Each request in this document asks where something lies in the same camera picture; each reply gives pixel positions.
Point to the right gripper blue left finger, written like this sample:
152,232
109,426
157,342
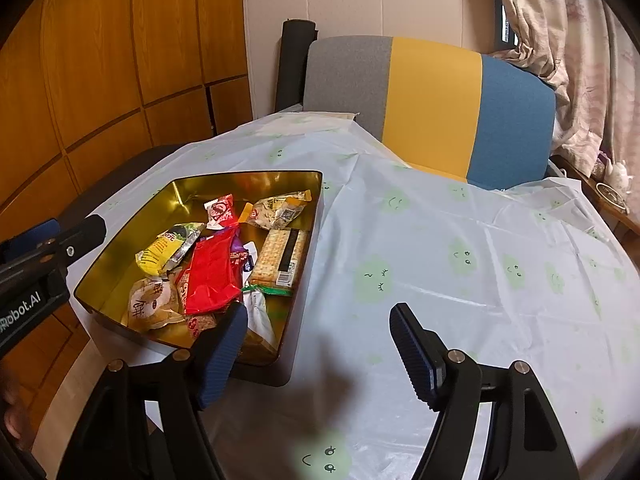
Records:
214,353

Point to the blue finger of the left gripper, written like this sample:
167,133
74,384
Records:
77,241
29,240

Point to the peanut bag orange edge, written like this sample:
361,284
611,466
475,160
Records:
275,212

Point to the round woven coaster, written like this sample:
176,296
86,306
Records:
613,198

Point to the cracker pack green end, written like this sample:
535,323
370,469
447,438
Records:
280,263

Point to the white teapot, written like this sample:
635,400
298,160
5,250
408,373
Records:
616,176

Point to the long red-end biscuit bar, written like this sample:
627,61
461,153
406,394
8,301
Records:
220,213

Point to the purple snack pack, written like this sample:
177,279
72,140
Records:
237,246

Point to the floral beige curtain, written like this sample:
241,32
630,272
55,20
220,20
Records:
581,50

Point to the light blue patterned tablecloth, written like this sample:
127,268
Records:
529,274

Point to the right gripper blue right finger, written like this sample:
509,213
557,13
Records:
423,354

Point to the wooden side table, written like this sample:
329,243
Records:
622,225

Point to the yellow black snack wrapper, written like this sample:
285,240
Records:
168,249

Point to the red foil snack pack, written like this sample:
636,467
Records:
213,280

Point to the gold rectangular tin box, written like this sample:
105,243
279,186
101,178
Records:
175,267

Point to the grey yellow blue chair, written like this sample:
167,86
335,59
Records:
441,109

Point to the brown pastry clear wrapper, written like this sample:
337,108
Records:
153,304

